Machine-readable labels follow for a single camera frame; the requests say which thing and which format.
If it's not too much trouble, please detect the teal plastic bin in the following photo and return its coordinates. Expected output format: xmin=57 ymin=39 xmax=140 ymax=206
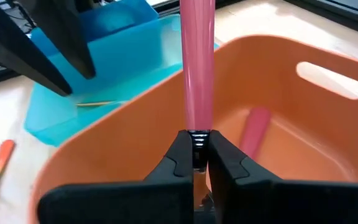
xmin=22 ymin=14 xmax=221 ymax=147

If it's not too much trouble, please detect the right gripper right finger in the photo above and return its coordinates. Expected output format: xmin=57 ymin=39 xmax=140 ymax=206
xmin=208 ymin=129 xmax=358 ymax=224

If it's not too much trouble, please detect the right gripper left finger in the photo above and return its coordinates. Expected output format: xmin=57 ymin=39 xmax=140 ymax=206
xmin=37 ymin=129 xmax=195 ymax=224

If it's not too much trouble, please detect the pink-handled silver fork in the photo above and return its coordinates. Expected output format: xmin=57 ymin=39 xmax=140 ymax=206
xmin=239 ymin=106 xmax=273 ymax=160
xmin=178 ymin=0 xmax=216 ymax=171

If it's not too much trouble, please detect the gold fork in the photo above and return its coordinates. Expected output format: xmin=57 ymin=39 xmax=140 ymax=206
xmin=75 ymin=100 xmax=118 ymax=108

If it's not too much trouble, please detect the orange plastic bin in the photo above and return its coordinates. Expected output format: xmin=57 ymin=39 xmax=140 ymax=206
xmin=28 ymin=34 xmax=358 ymax=224

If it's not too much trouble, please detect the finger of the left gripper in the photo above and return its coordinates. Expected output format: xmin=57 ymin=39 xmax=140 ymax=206
xmin=0 ymin=0 xmax=73 ymax=97
xmin=17 ymin=0 xmax=97 ymax=80

